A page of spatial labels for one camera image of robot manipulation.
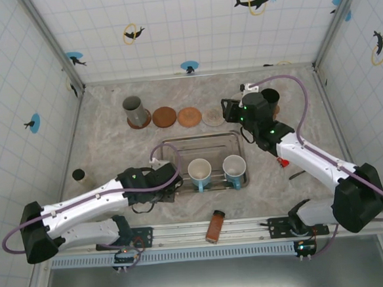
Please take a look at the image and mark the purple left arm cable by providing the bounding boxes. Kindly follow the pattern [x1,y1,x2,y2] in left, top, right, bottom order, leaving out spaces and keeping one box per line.
[0,142,190,280]

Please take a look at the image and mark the seal blue circle sticker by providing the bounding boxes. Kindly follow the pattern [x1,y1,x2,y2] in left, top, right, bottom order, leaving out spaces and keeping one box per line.
[180,60,200,75]

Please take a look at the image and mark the shark blue circle sticker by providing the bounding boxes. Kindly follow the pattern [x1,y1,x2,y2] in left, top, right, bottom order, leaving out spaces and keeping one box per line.
[66,50,87,68]

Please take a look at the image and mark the small jar black lid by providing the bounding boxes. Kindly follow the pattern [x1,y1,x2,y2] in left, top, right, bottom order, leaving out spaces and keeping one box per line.
[71,168,95,191]

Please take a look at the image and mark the white slotted cable duct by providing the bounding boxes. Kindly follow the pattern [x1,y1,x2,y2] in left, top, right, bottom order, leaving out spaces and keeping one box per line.
[50,240,298,271]

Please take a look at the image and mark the fish blue oval sticker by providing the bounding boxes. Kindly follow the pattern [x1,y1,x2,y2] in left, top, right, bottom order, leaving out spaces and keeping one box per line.
[23,113,42,135]

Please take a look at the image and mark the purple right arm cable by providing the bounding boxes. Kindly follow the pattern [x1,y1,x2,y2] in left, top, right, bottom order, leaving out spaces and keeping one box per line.
[249,67,383,263]

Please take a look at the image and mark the aluminium side rail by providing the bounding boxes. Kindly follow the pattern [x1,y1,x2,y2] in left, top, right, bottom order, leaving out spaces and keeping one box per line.
[45,90,95,231]
[312,64,371,211]

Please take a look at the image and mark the plain brown wooden coaster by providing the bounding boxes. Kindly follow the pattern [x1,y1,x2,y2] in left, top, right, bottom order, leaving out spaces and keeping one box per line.
[151,105,178,128]

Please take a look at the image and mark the light brown cork coaster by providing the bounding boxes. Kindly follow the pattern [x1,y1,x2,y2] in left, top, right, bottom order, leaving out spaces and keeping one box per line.
[176,106,203,128]

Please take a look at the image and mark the spice jar black lid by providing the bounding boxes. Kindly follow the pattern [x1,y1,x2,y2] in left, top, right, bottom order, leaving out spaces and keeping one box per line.
[203,209,228,245]

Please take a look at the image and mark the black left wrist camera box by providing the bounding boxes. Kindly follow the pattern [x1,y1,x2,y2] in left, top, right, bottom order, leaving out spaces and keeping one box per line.
[151,161,178,185]

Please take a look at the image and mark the half hidden black animal sticker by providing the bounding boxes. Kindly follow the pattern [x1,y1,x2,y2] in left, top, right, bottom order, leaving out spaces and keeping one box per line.
[263,60,292,68]

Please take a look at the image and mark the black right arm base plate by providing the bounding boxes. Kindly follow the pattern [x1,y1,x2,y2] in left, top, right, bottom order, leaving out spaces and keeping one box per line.
[259,213,330,241]

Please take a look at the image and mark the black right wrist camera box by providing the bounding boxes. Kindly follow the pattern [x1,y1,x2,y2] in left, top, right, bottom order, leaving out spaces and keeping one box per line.
[240,91,270,121]

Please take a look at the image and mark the aluminium back rail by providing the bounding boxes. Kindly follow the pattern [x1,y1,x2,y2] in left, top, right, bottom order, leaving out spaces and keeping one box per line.
[82,62,315,88]

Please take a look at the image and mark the upright dolphin yellow ring sticker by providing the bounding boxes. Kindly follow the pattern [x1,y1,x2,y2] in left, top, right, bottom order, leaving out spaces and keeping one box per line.
[369,29,383,67]

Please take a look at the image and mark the aluminium front rail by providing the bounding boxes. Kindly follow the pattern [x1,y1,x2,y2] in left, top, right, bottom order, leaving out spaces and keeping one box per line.
[36,206,383,259]

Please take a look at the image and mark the black fish yellow ring sticker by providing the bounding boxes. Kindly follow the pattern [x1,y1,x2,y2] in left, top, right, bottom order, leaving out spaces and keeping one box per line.
[65,75,79,99]

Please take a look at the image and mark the tall grey mug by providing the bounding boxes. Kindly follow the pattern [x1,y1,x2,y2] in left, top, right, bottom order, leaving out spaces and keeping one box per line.
[121,94,145,126]

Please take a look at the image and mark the aluminium frame post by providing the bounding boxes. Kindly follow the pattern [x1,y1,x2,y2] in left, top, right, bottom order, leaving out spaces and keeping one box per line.
[18,0,87,98]
[308,0,370,72]

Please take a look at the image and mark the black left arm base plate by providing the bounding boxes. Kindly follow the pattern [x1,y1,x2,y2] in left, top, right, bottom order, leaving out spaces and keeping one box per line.
[94,225,155,253]

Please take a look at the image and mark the pale patterned fabric coaster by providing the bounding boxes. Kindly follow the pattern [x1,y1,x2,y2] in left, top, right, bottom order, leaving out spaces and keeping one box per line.
[201,106,226,128]

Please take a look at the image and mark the black mug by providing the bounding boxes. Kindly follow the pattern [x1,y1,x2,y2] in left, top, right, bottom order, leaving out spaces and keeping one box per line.
[260,87,281,113]

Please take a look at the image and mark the blue floral mug white inside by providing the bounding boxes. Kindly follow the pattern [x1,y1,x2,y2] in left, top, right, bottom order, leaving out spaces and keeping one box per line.
[221,153,248,192]

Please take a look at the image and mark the stainless steel tray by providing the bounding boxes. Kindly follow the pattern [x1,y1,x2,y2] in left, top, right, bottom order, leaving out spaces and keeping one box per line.
[157,129,250,195]

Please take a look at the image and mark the small dolphin yellow ring sticker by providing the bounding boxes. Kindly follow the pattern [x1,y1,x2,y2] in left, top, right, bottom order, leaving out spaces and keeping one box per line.
[122,22,146,46]

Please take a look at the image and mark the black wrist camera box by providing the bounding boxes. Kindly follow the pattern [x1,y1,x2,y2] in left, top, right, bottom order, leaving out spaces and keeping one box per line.
[151,161,178,185]
[240,91,270,121]

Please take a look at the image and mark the dark wooden coaster white marks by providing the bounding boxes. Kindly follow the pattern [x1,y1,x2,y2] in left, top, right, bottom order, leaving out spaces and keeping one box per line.
[125,108,153,131]

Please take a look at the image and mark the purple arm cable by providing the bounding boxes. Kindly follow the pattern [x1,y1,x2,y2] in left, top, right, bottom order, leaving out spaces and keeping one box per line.
[0,142,190,280]
[249,67,383,263]

